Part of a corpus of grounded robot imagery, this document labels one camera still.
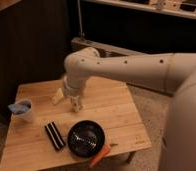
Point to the blue cloth in cup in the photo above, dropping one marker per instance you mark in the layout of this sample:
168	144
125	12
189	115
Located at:
20	108

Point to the black bowl with metal inside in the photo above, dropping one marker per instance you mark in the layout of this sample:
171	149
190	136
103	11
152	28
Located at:
86	138

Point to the black striped rectangular block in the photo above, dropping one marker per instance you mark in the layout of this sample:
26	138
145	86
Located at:
54	136

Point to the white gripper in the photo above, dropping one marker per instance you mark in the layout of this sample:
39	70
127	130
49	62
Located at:
71	88

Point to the orange carrot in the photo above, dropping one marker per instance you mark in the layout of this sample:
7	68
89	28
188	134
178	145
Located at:
101	154

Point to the wooden shelf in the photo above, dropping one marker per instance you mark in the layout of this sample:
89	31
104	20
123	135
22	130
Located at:
177	8

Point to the metal pole with base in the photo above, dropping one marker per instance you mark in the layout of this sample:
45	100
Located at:
81	32

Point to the wooden table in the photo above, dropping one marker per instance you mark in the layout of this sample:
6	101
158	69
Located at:
106	102

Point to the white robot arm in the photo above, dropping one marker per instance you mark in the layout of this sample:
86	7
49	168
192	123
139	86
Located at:
170	73

